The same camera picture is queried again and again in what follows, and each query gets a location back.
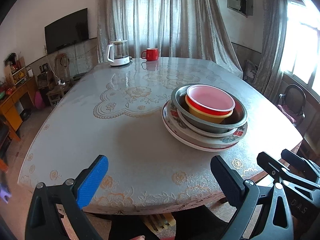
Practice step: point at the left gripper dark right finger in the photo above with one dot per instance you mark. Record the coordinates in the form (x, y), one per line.
(230, 182)

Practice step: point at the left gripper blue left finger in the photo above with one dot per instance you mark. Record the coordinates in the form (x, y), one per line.
(89, 179)

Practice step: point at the large purple floral plate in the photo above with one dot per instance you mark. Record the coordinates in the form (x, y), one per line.
(175, 134)

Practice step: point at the stainless steel bowl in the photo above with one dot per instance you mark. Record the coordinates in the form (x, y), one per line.
(237, 118)

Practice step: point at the yellow plastic bowl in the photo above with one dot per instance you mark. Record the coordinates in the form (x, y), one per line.
(217, 119)

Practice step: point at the red plastic bowl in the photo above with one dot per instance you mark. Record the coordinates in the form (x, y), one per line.
(210, 100)

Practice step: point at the white plate red characters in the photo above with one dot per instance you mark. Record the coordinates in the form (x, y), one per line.
(237, 133)

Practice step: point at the white plate pink roses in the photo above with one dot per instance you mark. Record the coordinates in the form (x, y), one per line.
(204, 133)

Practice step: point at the person right hand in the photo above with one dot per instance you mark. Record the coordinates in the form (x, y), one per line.
(138, 238)

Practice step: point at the dark wooden round-back chair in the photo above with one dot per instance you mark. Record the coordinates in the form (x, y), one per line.
(291, 103)

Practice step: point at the pink bag on floor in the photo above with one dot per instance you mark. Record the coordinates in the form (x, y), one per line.
(38, 100)

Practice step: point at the grey side window curtain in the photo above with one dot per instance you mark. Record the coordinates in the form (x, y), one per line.
(269, 75)

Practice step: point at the orange wooden desk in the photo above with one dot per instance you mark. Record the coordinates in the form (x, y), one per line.
(25, 94)

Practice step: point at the white glass electric kettle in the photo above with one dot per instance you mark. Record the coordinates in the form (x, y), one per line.
(117, 53)

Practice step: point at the small wooden shelf with items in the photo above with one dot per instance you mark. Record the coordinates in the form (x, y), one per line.
(15, 71)

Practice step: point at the red enamel mug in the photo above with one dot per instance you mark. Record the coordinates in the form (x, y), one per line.
(150, 54)

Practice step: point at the wooden chair by wall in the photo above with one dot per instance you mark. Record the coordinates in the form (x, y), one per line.
(63, 81)

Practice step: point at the black wall television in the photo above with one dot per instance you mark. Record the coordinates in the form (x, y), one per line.
(66, 31)

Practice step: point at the wall electrical panel box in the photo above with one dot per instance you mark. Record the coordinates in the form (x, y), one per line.
(244, 7)

